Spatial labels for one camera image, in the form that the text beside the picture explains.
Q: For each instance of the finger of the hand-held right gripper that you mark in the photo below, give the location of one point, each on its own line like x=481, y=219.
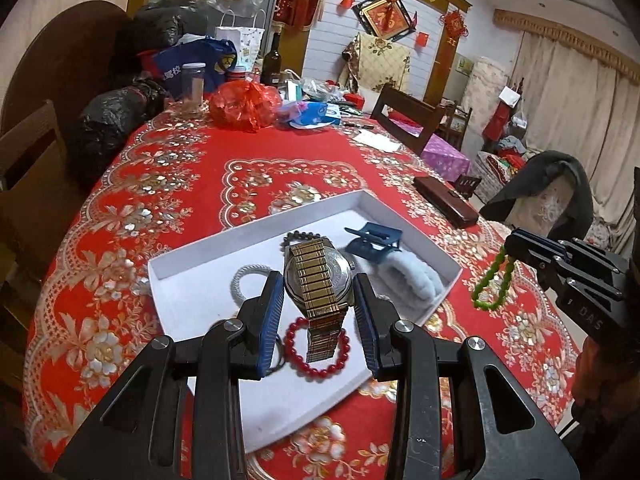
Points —
x=537, y=238
x=530, y=255

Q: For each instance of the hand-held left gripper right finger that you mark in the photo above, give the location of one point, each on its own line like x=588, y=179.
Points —
x=367, y=330

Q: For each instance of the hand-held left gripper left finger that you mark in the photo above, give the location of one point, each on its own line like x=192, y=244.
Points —
x=270, y=320

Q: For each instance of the gold band wristwatch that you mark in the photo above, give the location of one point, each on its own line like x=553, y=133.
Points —
x=312, y=275

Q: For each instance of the white tray box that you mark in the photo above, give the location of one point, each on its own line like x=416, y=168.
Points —
x=200, y=285

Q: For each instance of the blue hair claw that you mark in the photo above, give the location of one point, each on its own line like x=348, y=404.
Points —
x=372, y=242

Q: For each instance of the person's right forearm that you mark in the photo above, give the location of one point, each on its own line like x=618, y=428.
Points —
x=605, y=385

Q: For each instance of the lace covered chair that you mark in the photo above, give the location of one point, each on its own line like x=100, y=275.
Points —
x=545, y=210

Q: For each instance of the light blue fluffy scrunchie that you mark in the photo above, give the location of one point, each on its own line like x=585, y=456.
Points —
x=410, y=280

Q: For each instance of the black jacket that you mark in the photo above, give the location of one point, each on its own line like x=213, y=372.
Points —
x=565, y=170

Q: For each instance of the pile of colourful clothes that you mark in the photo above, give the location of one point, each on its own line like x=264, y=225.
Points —
x=505, y=160

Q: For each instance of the dark brown long case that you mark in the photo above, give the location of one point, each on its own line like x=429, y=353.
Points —
x=447, y=200

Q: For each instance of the purple cloth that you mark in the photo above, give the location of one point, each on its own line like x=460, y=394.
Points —
x=445, y=152

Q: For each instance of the red hanging bag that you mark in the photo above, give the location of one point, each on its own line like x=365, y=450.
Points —
x=497, y=117

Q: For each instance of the wooden chair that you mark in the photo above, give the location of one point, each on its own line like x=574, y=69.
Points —
x=457, y=120
x=30, y=160
x=405, y=110

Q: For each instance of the cream curtains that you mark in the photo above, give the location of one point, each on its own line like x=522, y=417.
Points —
x=575, y=85

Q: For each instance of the pale covered quilt stack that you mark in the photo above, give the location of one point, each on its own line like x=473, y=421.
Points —
x=480, y=85

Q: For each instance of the red floral tablecloth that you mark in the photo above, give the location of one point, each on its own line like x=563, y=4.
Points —
x=200, y=160

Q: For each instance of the white paper slip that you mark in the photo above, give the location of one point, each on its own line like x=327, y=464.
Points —
x=375, y=139

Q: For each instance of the black pen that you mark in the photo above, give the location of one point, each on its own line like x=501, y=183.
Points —
x=357, y=124

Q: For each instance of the blue tissue packet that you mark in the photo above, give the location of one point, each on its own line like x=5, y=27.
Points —
x=312, y=112

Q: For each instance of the red plastic bag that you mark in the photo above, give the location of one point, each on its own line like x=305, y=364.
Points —
x=242, y=105

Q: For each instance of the red knot ornament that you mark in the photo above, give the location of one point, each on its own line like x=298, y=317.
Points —
x=452, y=22

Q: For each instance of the beige floral cloth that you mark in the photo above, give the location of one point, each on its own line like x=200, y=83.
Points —
x=382, y=62

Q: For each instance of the clear glass jar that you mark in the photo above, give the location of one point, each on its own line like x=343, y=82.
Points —
x=192, y=82

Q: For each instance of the large black garbage bag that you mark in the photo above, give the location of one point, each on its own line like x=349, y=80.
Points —
x=107, y=125

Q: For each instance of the small black garbage bag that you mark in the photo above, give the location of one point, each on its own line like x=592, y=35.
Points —
x=147, y=95

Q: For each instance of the dark wine bottle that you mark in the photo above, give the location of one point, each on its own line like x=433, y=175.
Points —
x=274, y=60

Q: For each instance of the blue shopping bag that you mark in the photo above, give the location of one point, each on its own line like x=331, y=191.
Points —
x=200, y=60

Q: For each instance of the white paper gift bag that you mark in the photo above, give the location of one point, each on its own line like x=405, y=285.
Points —
x=245, y=40

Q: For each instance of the round wooden board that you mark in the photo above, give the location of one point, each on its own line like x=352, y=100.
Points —
x=50, y=60

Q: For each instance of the small red wall sticker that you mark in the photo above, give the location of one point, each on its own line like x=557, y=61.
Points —
x=422, y=39

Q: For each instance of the framed red wall decoration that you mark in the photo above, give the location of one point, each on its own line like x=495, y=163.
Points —
x=387, y=15

